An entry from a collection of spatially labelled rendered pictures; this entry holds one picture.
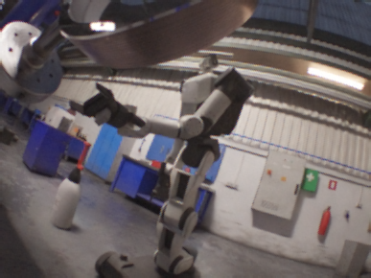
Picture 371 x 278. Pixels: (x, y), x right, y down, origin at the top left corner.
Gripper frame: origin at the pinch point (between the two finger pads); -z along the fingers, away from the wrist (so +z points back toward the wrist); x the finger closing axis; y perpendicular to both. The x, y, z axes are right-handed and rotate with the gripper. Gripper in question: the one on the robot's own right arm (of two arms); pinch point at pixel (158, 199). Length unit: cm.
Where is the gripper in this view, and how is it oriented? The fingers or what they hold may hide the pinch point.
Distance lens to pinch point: 130.8
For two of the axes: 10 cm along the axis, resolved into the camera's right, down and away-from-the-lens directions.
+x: -8.4, -3.0, -4.4
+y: 4.1, 1.6, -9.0
